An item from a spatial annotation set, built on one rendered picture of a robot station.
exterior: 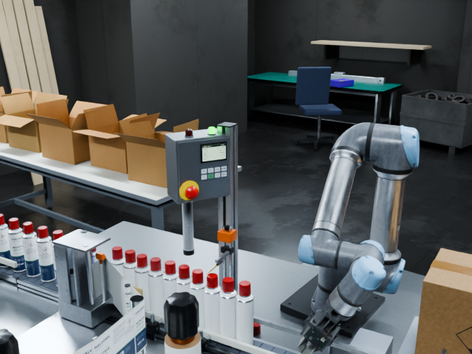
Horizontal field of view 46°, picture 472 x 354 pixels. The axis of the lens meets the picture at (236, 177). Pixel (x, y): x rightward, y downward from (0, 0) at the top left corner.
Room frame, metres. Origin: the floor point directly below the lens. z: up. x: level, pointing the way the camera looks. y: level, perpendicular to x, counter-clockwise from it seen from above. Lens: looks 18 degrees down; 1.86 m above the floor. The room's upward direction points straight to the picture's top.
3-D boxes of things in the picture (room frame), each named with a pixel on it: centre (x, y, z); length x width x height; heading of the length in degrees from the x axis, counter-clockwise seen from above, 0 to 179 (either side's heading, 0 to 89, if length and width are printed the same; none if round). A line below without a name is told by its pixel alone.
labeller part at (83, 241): (1.55, 0.47, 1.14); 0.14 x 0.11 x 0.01; 60
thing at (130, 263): (1.59, 0.34, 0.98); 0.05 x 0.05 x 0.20
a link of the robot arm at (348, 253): (1.30, -0.33, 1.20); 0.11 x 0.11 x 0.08; 68
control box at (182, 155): (1.56, 0.11, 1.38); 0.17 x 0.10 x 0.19; 115
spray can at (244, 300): (1.39, -0.02, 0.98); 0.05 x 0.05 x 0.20
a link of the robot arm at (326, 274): (1.63, -0.34, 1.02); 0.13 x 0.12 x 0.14; 68
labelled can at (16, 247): (1.86, 0.81, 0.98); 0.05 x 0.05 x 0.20
